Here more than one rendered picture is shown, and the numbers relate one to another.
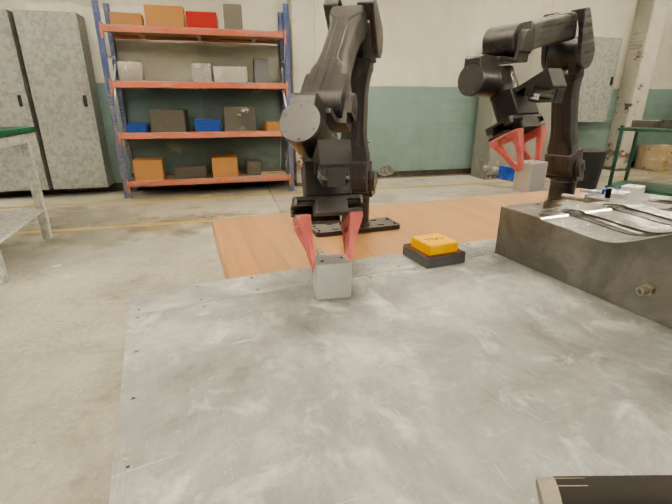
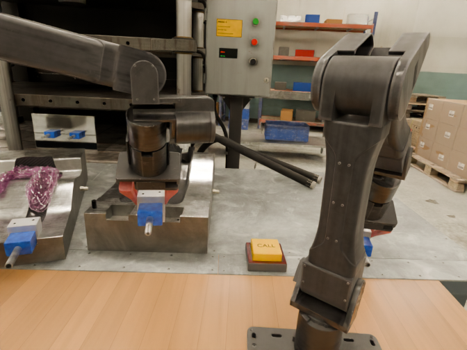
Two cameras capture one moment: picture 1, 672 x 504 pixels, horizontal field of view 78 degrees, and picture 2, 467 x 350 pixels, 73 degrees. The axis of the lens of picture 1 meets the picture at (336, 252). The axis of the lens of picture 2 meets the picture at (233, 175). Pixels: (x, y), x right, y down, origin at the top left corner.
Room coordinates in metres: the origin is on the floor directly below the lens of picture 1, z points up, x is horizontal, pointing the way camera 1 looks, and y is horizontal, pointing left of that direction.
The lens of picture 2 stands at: (1.28, -0.04, 1.19)
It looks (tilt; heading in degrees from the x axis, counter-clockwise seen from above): 19 degrees down; 200
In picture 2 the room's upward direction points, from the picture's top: 3 degrees clockwise
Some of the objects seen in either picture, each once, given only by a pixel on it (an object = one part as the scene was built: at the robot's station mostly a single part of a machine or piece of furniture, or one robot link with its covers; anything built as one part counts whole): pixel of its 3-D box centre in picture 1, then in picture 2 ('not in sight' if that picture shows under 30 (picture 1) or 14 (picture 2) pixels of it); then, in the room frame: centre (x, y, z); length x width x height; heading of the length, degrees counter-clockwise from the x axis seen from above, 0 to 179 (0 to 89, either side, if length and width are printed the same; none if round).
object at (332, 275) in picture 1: (326, 265); (361, 248); (0.60, 0.02, 0.83); 0.13 x 0.05 x 0.05; 11
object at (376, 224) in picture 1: (355, 211); (318, 332); (0.90, -0.04, 0.84); 0.20 x 0.07 x 0.08; 110
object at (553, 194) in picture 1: (561, 193); not in sight; (1.10, -0.61, 0.84); 0.20 x 0.07 x 0.08; 110
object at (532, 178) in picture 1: (509, 171); (150, 216); (0.86, -0.36, 0.93); 0.13 x 0.05 x 0.05; 32
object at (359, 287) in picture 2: (355, 183); (324, 291); (0.89, -0.04, 0.90); 0.09 x 0.06 x 0.06; 75
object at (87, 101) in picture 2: not in sight; (86, 105); (-0.04, -1.39, 0.96); 1.29 x 0.83 x 0.18; 113
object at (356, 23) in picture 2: not in sight; (311, 74); (-5.61, -1.03, 1.14); 2.06 x 0.65 x 2.27; 104
